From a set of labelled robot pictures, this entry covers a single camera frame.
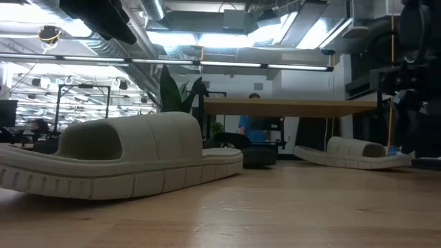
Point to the grey wall plate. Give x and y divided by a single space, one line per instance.
258 86

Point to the rectangular silver air duct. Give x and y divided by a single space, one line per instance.
310 20

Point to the wooden shelf with black legs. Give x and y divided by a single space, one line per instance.
275 107

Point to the long linear ceiling light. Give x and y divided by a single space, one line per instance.
227 64

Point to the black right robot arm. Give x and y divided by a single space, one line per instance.
415 31

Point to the black background stand frame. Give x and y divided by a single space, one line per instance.
85 86

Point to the large silver spiral duct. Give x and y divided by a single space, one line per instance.
103 48

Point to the person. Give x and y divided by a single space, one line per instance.
245 129
40 125

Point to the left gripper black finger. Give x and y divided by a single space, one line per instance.
89 17
117 20

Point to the black background cart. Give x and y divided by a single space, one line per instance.
272 124

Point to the grey foam slide sandal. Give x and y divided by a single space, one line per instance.
138 165
344 151

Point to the small silver spiral duct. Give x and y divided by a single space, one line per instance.
153 8

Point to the grey ceiling junction box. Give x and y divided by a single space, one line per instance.
234 19

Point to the black dome camera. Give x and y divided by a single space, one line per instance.
328 52

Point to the snake plant in white pot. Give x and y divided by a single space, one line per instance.
170 93

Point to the small green background plant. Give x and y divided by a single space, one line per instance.
217 127

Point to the dark background monitor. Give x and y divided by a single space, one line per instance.
8 113

